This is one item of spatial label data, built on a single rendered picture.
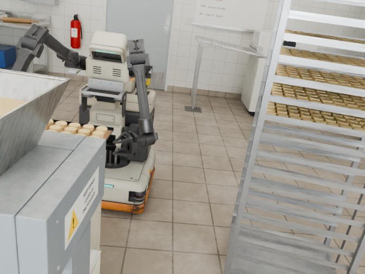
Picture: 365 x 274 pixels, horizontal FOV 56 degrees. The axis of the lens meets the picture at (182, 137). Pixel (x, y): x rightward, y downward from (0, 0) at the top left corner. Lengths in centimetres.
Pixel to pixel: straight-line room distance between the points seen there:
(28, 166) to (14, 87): 20
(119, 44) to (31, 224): 165
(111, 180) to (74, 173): 177
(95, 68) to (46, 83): 144
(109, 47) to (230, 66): 390
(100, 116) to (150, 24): 356
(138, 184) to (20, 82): 169
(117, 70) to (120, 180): 76
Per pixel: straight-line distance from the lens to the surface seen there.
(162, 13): 569
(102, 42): 215
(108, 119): 231
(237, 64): 585
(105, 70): 222
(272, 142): 212
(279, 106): 181
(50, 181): 67
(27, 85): 83
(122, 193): 245
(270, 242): 234
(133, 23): 573
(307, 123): 165
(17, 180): 68
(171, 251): 232
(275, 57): 154
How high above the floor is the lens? 152
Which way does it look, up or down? 22 degrees down
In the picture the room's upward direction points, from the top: 8 degrees clockwise
